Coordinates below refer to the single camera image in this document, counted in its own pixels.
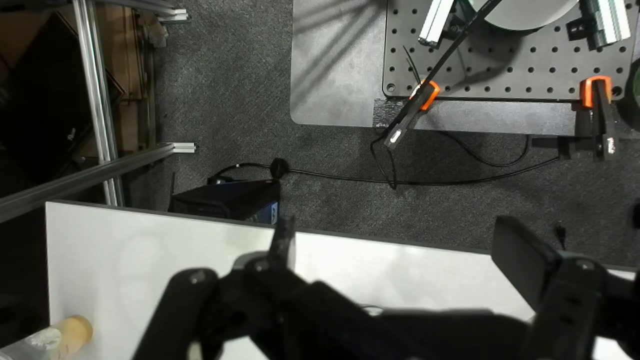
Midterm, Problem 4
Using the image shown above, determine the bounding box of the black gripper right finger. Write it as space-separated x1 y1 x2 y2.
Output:
490 214 640 360

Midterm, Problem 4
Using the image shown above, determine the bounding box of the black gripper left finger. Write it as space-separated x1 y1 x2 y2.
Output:
131 214 427 360

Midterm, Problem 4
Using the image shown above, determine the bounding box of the grey floor plate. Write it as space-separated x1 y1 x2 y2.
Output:
290 0 395 131

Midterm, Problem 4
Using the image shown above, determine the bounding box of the black power box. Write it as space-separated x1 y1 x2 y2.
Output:
168 175 283 227

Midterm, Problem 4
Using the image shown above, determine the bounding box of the orange black spring clamp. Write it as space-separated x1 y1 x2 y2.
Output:
383 78 443 150
576 74 620 160

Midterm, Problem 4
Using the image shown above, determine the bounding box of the beige cylinder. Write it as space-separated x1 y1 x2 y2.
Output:
0 314 95 360

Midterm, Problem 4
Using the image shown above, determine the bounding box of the black perforated breadboard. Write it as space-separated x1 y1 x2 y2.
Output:
381 0 636 104

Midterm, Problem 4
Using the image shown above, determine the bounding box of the black tripod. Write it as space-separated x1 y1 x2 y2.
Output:
383 0 634 148

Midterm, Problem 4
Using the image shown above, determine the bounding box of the black floor cable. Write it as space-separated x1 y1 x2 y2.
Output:
209 128 566 193

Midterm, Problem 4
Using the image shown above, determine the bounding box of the aluminium extrusion frame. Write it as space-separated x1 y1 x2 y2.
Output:
0 0 197 227

